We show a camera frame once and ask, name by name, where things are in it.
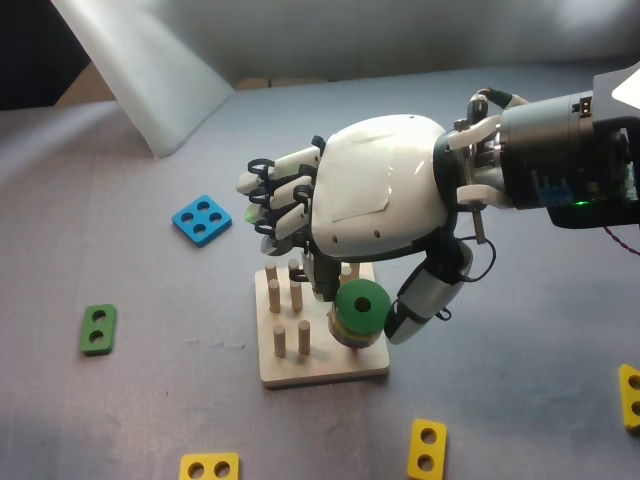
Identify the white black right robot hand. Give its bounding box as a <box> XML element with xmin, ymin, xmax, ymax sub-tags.
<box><xmin>234</xmin><ymin>113</ymin><xmax>475</xmax><ymax>346</ymax></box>

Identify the stack of coloured rings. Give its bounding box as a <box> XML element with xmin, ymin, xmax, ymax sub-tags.
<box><xmin>327</xmin><ymin>279</ymin><xmax>392</xmax><ymax>350</ymax></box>

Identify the blue four-hole square block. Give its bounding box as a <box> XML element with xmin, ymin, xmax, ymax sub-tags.
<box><xmin>171</xmin><ymin>194</ymin><xmax>234</xmax><ymax>249</ymax></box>

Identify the wooden peg board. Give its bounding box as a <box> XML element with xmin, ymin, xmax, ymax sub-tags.
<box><xmin>254</xmin><ymin>258</ymin><xmax>391</xmax><ymax>390</ymax></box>

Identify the yellow two-hole block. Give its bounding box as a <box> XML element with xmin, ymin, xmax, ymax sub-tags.
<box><xmin>179</xmin><ymin>452</ymin><xmax>241</xmax><ymax>480</ymax></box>
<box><xmin>618</xmin><ymin>363</ymin><xmax>640</xmax><ymax>431</ymax></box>
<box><xmin>407</xmin><ymin>418</ymin><xmax>448</xmax><ymax>480</ymax></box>

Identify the green two-hole block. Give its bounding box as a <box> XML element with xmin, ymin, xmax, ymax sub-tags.
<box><xmin>81</xmin><ymin>303</ymin><xmax>119</xmax><ymax>357</ymax></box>

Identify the white translucent sheet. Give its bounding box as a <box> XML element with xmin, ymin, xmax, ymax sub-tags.
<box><xmin>49</xmin><ymin>0</ymin><xmax>236</xmax><ymax>160</ymax></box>

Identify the grey table cloth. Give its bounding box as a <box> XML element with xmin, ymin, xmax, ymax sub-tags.
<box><xmin>0</xmin><ymin>59</ymin><xmax>640</xmax><ymax>480</ymax></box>

